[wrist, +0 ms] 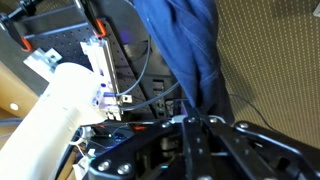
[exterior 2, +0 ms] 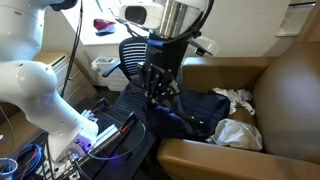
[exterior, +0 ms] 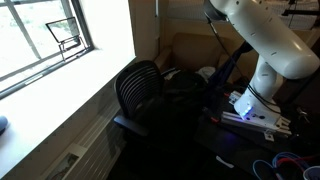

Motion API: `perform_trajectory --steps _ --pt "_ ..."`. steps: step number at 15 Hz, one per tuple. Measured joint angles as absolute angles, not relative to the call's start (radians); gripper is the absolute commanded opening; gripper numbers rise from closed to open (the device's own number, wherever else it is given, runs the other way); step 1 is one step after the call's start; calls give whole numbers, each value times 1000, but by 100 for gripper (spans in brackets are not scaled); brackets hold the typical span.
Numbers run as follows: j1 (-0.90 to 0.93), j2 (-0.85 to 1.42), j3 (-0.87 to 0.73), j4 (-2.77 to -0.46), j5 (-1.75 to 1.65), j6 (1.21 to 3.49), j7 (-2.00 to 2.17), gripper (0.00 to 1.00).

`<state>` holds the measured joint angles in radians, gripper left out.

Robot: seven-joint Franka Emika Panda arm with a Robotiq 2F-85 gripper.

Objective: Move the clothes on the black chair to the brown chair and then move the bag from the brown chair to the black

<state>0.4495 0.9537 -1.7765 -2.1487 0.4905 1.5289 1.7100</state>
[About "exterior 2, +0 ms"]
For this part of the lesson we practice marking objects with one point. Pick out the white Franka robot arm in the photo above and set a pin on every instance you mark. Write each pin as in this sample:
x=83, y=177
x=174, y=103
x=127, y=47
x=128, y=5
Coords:
x=33, y=96

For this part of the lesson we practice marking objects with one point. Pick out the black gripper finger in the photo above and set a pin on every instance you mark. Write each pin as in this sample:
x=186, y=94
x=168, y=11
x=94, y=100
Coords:
x=168, y=91
x=149, y=90

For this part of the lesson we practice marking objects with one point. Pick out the grey shirt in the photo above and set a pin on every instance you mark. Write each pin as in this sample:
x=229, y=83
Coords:
x=235, y=133

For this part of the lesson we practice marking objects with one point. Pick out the aluminium rail mount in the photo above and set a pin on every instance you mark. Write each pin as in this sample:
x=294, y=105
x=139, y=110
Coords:
x=106, y=135

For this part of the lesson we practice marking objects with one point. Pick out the brown leather armchair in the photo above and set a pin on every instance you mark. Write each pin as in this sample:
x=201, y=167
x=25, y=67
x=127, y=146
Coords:
x=286, y=100

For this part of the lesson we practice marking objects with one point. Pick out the black robot table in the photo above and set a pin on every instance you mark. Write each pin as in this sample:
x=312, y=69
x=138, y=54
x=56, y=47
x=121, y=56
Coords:
x=133, y=146

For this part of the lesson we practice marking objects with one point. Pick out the black clamp orange trigger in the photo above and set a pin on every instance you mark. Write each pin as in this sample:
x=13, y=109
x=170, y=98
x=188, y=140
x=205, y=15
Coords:
x=128, y=121
x=99, y=106

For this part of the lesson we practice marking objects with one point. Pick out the bright glass window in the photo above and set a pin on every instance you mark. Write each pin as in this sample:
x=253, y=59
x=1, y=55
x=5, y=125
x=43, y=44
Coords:
x=93, y=36

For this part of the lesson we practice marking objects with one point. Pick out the white cup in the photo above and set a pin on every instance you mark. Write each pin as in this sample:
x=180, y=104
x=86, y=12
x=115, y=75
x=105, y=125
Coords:
x=10, y=173

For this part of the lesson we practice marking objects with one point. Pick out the dark navy jacket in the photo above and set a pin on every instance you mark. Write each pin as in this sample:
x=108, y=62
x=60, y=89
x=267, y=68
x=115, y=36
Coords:
x=206, y=108

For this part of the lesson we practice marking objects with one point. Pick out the white wall heater unit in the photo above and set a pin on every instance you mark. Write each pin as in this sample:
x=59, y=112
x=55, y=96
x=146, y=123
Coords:
x=115, y=84

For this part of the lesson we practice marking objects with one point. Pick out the maroon and blue cap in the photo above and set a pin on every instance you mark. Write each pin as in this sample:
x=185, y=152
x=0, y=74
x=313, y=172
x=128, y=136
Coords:
x=103, y=25

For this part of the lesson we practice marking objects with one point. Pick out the white crumpled cloth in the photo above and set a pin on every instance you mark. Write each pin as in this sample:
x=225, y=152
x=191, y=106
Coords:
x=236, y=96

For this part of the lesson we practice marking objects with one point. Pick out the black slatted office chair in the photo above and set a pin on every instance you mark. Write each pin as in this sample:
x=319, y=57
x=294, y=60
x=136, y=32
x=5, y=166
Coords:
x=131, y=56

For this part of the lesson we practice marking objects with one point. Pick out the wooden drawer cabinet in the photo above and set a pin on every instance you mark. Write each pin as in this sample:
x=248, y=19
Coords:
x=76, y=83

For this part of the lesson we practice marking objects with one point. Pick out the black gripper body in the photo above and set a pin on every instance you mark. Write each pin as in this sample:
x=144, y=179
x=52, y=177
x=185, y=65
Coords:
x=165, y=58

